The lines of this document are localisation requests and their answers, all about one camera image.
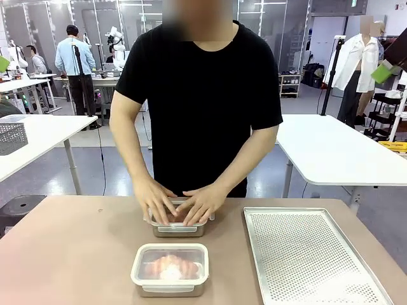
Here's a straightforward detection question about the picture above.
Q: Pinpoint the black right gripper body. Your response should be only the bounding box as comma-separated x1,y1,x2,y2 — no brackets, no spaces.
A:
381,35,407,72

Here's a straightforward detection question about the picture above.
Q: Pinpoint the clear plastic clip lid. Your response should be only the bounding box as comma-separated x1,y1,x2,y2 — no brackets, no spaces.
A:
144,197,216,232
130,243,210,293

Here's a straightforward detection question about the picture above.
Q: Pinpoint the steel rectangular container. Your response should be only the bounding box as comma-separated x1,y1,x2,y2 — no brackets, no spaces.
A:
135,276,209,298
148,215,216,238

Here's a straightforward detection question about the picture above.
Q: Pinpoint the golden croissant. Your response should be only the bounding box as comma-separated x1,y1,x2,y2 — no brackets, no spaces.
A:
144,254,204,280

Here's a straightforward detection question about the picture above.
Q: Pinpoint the person's right forearm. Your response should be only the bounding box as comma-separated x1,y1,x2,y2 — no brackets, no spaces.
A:
109,90,156,194

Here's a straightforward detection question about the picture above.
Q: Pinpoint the person's left forearm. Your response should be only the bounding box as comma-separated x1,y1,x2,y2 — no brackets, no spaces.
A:
212,123,280,200

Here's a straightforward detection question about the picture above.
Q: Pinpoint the person's right hand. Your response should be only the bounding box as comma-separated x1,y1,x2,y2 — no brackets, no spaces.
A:
132,177,178,226

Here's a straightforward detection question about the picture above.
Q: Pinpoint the person's left hand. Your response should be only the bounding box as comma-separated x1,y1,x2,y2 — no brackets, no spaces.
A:
176,186,228,227

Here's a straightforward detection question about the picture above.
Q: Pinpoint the bystander in white shirt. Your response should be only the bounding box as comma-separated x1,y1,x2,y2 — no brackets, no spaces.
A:
329,15,387,128

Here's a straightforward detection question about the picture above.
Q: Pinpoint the white background desk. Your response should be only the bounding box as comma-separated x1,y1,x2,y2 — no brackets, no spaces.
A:
53,75,121,125
0,78,58,114

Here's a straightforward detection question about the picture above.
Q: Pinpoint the seated man in grey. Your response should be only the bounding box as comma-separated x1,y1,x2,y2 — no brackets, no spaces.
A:
25,44,48,76

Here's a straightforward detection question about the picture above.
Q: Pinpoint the black utility cart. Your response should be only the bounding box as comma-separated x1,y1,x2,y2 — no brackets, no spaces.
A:
365,91,407,140

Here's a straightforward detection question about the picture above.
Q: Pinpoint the black light stand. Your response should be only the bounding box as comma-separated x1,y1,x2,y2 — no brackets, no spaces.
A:
320,35,347,117

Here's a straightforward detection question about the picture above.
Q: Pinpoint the black bags pile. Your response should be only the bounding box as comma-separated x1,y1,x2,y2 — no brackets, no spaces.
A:
303,62,325,88

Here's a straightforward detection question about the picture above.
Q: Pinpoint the man in light blue shirt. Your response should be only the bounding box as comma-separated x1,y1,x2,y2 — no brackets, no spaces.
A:
55,24,102,130

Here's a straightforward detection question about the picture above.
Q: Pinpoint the grey perforated basket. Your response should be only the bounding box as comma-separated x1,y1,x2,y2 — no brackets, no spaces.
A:
0,122,29,156

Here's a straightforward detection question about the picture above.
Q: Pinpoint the yellow flat box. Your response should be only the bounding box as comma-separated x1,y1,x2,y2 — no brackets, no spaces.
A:
378,140,407,156

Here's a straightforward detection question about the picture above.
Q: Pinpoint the white table with grey leg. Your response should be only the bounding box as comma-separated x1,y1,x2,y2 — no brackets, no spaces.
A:
0,114,99,196

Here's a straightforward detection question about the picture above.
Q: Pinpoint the large white table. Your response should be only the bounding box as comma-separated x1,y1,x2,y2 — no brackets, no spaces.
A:
275,113,407,217

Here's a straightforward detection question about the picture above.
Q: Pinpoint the white shoe shelf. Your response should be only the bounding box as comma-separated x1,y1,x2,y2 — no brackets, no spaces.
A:
278,73,302,98

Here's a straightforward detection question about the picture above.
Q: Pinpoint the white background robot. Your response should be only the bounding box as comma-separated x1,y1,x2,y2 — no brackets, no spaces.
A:
106,26,128,72

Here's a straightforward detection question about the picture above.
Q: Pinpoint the dark grey plastic stool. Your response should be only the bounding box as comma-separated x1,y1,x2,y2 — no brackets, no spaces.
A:
0,194,48,239

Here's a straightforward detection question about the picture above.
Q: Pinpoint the person in black T-shirt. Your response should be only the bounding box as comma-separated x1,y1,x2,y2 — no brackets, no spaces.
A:
114,0,284,198

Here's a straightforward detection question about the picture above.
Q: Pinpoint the perforated metal baking tray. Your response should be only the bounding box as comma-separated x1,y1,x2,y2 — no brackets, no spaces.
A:
243,207,395,305

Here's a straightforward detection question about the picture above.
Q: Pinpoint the black camera tripod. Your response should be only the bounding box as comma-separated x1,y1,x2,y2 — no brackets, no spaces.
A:
71,44,96,117

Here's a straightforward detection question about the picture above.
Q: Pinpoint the black hanging cable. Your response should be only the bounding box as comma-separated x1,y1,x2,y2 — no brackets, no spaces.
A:
95,126,107,196

